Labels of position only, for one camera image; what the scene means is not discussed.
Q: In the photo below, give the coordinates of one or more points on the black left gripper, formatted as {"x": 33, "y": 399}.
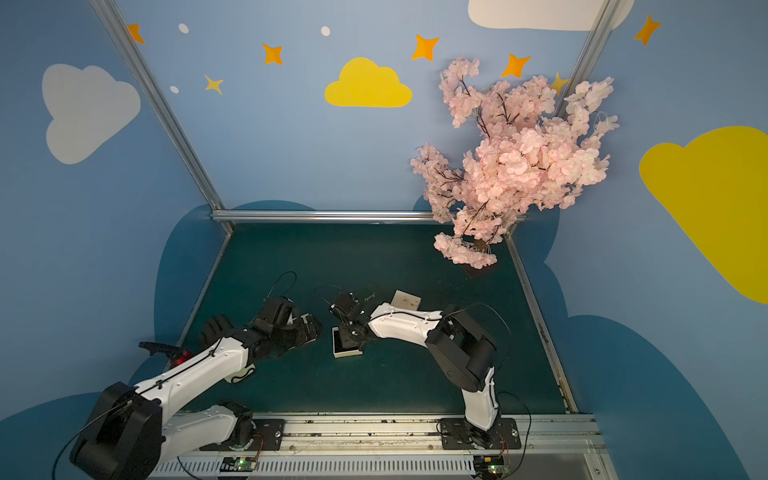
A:
{"x": 298, "y": 327}

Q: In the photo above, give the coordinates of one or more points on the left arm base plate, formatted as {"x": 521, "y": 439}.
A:
{"x": 254, "y": 435}

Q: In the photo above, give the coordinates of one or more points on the right aluminium frame post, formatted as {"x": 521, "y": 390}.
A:
{"x": 589, "y": 55}

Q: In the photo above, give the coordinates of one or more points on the black red handled tool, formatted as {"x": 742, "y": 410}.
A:
{"x": 175, "y": 355}

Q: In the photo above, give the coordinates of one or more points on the black glove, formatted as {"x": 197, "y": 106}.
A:
{"x": 214, "y": 330}

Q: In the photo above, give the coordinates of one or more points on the white flower gift box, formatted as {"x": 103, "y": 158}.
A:
{"x": 404, "y": 300}

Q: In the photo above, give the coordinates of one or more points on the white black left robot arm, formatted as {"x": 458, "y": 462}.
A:
{"x": 134, "y": 428}

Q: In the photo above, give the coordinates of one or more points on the green circuit board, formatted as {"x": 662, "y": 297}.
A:
{"x": 238, "y": 465}
{"x": 489, "y": 468}

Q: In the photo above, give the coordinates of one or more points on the front aluminium rail track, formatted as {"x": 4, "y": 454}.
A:
{"x": 405, "y": 446}

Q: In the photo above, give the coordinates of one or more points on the white box base black insert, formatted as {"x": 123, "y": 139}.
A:
{"x": 339, "y": 351}

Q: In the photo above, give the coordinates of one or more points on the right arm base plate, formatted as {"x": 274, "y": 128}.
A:
{"x": 459, "y": 434}

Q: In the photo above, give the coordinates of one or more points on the horizontal aluminium frame rail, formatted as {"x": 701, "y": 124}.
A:
{"x": 322, "y": 217}

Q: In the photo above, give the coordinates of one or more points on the left aluminium frame post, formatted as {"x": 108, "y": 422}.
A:
{"x": 114, "y": 23}

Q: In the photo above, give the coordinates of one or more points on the right green circuit board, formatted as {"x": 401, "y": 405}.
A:
{"x": 489, "y": 468}

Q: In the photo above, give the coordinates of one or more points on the brown tree base plate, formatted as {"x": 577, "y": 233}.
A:
{"x": 473, "y": 272}

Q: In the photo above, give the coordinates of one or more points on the aluminium frame post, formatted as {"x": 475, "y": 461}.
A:
{"x": 589, "y": 55}
{"x": 114, "y": 23}

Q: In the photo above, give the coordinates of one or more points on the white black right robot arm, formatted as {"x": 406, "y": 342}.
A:
{"x": 463, "y": 350}

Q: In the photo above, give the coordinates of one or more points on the left green circuit board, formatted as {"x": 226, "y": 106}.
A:
{"x": 238, "y": 465}

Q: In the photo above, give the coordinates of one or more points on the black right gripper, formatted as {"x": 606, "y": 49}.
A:
{"x": 344, "y": 321}

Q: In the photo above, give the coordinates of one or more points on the pink cherry blossom tree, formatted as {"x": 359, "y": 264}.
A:
{"x": 527, "y": 157}

